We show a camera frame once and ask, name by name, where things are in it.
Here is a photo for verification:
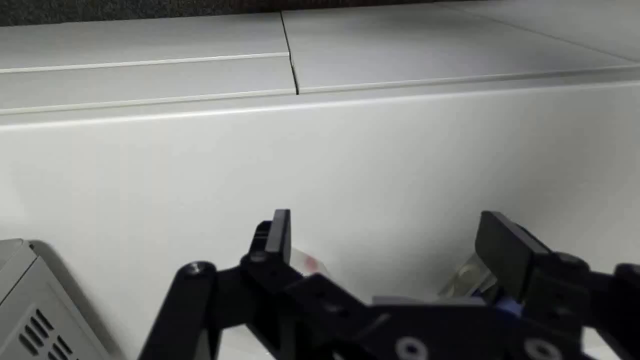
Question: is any white lower cabinet front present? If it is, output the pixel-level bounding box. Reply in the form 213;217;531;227
0;10;298;117
279;0;640;97

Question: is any silver microwave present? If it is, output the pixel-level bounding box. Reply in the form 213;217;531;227
0;238;118;360

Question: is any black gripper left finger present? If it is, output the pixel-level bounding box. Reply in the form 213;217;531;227
139;209;376;360

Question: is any clear plastic container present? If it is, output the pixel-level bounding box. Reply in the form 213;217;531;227
288;247;503;308

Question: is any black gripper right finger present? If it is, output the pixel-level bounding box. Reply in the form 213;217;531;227
476;211;640;360

